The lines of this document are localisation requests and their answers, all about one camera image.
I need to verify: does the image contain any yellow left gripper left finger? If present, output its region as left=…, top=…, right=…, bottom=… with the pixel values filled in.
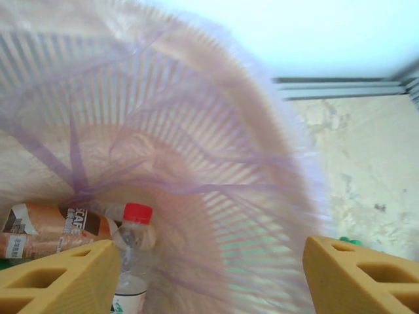
left=0, top=239, right=121, bottom=314

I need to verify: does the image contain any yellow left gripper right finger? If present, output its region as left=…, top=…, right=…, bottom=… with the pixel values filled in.
left=302, top=235, right=419, bottom=314

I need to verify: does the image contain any clear red cap water bottle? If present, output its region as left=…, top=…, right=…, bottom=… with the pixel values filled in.
left=109, top=202, right=158, bottom=314

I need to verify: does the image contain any beige slatted waste bin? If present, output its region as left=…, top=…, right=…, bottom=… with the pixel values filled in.
left=0, top=0, right=331, bottom=314

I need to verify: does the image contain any green plastic soda bottle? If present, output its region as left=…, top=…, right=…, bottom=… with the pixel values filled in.
left=338, top=235, right=365, bottom=247

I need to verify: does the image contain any brown coffee label bottle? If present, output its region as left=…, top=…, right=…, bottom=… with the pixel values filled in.
left=0, top=201, right=125, bottom=259

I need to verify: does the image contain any aluminium table edge rail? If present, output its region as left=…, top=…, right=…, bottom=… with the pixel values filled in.
left=273, top=75, right=419, bottom=102

